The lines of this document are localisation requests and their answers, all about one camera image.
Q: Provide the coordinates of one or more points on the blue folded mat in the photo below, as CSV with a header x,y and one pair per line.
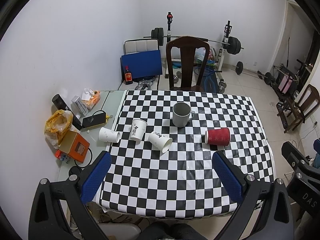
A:
x,y
143,64

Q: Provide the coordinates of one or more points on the black white checkered tablecloth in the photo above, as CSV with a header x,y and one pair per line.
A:
x,y
181,183

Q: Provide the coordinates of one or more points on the yellow plastic bag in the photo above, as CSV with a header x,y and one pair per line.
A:
x,y
57,126

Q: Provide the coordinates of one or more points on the white paper cup lying left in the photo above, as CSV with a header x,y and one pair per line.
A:
x,y
108,135

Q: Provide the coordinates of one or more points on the wooden chair by door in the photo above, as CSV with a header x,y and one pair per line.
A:
x,y
293,113

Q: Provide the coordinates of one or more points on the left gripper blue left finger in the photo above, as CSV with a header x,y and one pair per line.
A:
x,y
92,176

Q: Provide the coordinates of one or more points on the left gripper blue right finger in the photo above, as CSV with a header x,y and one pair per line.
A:
x,y
230,176

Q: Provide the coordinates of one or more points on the white paper cup upright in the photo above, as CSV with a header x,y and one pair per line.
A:
x,y
138,129

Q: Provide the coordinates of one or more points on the small white box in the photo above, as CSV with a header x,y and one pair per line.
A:
x,y
80,105

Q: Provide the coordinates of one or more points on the black power bank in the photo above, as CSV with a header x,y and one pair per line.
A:
x,y
94,120

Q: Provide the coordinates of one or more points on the dark bottle red label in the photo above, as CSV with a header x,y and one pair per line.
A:
x,y
128,76

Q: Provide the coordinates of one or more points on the orange tissue pack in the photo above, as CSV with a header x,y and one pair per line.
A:
x,y
90,97

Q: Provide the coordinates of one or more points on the white paper cup lying centre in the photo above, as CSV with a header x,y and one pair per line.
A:
x,y
161,142

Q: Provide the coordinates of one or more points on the red ribbed paper cup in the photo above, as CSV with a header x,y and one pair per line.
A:
x,y
219,137

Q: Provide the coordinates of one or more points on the orange cardboard box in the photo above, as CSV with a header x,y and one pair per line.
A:
x,y
75,146

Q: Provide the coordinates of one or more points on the dark wooden chair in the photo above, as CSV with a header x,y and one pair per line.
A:
x,y
187,46

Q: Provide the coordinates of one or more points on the small barbell on floor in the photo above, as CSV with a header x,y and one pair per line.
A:
x,y
266,77

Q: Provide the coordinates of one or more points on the grey ceramic mug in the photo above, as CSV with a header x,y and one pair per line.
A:
x,y
181,114

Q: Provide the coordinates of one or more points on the barbell with black plates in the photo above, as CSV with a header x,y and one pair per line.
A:
x,y
233,45

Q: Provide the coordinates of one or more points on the white paper cup lying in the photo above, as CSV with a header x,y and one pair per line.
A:
x,y
161,142
108,135

